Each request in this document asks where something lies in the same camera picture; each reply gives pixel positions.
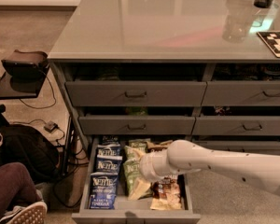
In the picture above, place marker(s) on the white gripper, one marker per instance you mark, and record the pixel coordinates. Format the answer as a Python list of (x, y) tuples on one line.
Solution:
[(146, 169)]

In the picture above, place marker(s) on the black power adapter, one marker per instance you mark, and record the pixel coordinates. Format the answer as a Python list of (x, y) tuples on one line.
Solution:
[(50, 126)]

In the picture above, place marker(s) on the grey drawer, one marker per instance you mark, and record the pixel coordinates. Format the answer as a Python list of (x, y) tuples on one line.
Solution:
[(242, 93), (135, 93), (96, 124), (237, 125), (259, 147)]

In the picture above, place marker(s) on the front blue Kettle chip bag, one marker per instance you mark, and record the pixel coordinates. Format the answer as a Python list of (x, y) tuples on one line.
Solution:
[(103, 190)]

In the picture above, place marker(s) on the green jalapeno chip bag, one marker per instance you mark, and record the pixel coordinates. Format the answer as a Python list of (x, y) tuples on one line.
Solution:
[(131, 171), (136, 143)]

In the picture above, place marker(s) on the black device on side table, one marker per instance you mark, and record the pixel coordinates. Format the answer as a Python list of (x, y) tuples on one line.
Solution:
[(26, 64)]

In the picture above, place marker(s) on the white soled sneaker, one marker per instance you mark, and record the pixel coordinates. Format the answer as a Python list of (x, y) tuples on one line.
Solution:
[(32, 214)]

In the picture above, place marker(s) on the grey drawer cabinet counter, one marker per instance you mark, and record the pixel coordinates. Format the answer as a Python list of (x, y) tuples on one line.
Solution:
[(176, 40)]

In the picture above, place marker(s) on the rear blue Kettle chip bag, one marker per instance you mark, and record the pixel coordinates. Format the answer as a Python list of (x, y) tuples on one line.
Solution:
[(108, 150)]

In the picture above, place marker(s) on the middle left grey drawer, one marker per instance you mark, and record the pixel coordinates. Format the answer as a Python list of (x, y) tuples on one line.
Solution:
[(96, 124)]

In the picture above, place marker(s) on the brown sea salt bag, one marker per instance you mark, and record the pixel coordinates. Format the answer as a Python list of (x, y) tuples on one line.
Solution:
[(166, 194), (152, 147)]

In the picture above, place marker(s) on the dark glass side table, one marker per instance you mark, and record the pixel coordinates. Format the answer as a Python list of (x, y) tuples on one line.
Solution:
[(13, 88)]

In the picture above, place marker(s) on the top left grey drawer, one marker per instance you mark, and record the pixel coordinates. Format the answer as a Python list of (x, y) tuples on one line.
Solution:
[(135, 93)]

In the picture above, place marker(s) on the rear brown sea salt bag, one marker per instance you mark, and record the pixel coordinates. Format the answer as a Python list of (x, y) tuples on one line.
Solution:
[(152, 147)]

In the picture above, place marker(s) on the bottom right grey drawer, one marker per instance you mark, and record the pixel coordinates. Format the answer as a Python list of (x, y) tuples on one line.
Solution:
[(259, 147)]

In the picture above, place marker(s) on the middle right grey drawer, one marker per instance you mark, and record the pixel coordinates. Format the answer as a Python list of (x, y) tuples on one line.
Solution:
[(237, 125)]

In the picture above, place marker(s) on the open bottom left drawer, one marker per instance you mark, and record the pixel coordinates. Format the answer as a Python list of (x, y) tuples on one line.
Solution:
[(132, 212)]

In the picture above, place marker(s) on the front brown sea salt bag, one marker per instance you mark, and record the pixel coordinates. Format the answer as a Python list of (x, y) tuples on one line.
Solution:
[(166, 194)]

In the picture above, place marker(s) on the black backpack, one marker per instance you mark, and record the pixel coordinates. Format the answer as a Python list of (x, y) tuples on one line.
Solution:
[(30, 147)]

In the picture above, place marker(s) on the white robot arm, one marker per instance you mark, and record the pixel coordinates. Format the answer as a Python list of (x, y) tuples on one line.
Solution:
[(261, 171)]

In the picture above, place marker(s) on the black white checker tag board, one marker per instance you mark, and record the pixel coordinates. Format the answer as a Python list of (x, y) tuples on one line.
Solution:
[(272, 40)]

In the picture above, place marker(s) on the seated person maroon leg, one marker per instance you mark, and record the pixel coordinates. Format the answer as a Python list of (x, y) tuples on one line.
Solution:
[(16, 186)]

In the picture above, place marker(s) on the top right grey drawer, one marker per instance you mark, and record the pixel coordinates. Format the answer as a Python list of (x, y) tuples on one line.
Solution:
[(242, 93)]

